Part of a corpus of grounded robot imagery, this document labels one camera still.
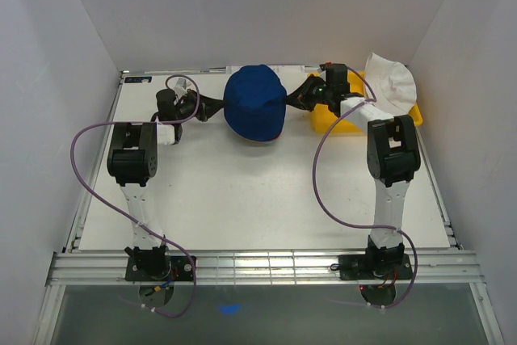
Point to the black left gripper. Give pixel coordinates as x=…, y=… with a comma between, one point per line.
x=207, y=106

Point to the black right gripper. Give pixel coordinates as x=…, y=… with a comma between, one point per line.
x=300, y=97

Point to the blue bucket hat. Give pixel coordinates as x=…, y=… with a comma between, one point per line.
x=254, y=103

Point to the white bucket hat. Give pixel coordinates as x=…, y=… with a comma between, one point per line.
x=391, y=85

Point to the maroon bucket hat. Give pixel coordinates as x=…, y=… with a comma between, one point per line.
x=274, y=138

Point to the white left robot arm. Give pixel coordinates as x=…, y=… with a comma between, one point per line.
x=132, y=159

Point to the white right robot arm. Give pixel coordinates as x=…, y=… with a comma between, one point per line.
x=392, y=152

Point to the yellow plastic tray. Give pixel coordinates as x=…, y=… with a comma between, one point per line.
x=321, y=118

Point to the blue label sticker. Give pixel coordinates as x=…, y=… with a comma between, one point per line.
x=138, y=79

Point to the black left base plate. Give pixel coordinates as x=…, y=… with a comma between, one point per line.
x=177, y=268

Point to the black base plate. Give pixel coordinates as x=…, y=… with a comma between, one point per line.
x=356, y=267
x=177, y=268

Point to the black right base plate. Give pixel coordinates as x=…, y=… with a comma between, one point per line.
x=356, y=267

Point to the aluminium frame rail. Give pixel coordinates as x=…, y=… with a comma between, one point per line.
x=289, y=267

